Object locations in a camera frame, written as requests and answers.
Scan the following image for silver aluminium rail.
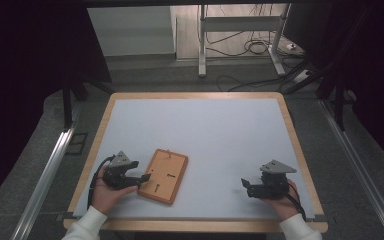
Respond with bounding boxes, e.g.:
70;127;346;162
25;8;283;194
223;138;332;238
317;99;384;240
10;103;83;240

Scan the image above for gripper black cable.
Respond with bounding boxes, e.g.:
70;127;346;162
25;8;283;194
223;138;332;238
86;154;116;210
285;181;308;222

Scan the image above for person's right hand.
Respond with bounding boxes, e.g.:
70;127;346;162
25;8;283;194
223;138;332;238
261;179;300;222

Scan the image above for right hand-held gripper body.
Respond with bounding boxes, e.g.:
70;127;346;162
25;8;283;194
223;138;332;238
246;159;298;201

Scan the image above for white metal desk frame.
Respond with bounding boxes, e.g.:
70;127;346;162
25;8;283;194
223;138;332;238
198;3;292;78

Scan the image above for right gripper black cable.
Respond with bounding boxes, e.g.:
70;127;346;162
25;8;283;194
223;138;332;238
285;181;308;222

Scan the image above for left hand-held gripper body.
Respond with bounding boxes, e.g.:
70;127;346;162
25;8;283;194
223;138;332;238
101;150;140;191

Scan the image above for white power strip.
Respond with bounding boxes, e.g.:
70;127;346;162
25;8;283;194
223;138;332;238
292;69;313;84

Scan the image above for person's left hand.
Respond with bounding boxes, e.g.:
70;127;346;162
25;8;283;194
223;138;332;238
90;166;139;215

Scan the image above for black floor cables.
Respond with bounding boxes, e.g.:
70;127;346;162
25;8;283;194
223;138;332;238
205;3;311;93

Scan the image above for black metal stand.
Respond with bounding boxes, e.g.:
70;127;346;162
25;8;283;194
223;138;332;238
281;6;372;132
61;71;116;131

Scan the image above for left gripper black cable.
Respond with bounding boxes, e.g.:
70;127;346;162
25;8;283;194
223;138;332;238
86;154;116;210

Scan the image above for wooden picture frame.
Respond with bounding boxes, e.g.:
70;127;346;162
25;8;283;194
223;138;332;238
137;148;189;206

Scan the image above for white cabinet panel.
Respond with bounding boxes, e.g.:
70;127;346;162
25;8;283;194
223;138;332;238
87;5;177;58

